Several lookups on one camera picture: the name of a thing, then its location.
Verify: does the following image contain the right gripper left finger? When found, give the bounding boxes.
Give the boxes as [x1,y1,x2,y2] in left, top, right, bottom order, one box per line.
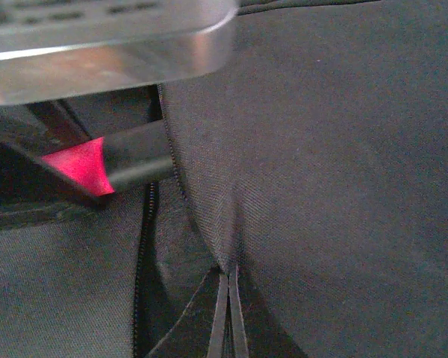
[206,274,230,358]

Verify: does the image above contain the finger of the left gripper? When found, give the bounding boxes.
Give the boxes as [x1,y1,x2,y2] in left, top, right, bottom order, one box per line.
[25,100,91,144]
[0,137,107,209]

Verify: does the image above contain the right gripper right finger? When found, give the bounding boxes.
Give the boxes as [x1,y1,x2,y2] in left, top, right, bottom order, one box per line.
[228,264,249,358]

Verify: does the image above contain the pink black highlighter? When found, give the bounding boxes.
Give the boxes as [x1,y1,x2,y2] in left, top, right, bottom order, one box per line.
[42,120,174,196]

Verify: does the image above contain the black student backpack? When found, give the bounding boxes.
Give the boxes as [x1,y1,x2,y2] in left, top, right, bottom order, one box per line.
[0,1,448,357]

